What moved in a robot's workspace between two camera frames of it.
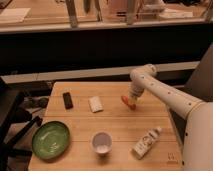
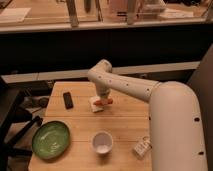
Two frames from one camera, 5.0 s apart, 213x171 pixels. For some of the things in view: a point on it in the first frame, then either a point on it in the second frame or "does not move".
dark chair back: (201, 81) does not move
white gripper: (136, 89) → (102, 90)
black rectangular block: (68, 102) does not move
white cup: (101, 142) does not move
